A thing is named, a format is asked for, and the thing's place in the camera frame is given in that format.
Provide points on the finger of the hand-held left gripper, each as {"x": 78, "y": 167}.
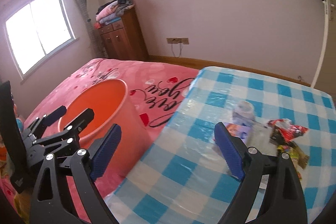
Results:
{"x": 78, "y": 119}
{"x": 56, "y": 112}

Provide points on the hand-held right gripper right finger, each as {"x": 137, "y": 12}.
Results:
{"x": 231, "y": 153}

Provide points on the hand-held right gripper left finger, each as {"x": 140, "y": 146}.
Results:
{"x": 105, "y": 153}

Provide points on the small blue printed carton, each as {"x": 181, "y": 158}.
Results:
{"x": 242, "y": 132}

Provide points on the orange plastic bucket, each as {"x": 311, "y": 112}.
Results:
{"x": 105, "y": 98}

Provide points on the black gold coffee stick packet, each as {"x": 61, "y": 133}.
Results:
{"x": 299, "y": 158}

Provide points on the white blue plastic packet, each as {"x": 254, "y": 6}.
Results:
{"x": 244, "y": 111}

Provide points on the blue white checked tablecloth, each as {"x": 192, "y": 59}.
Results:
{"x": 197, "y": 187}

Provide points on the red milk tea packet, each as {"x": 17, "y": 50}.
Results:
{"x": 288, "y": 132}

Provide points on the pink printed blanket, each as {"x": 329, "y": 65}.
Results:
{"x": 157, "y": 87}

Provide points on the window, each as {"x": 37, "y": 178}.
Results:
{"x": 39, "y": 29}

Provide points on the brown wooden cabinet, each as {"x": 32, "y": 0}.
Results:
{"x": 123, "y": 40}

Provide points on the stack of folded blankets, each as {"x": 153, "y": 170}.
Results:
{"x": 110, "y": 12}

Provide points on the wall socket strip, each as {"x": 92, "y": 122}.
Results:
{"x": 178, "y": 40}

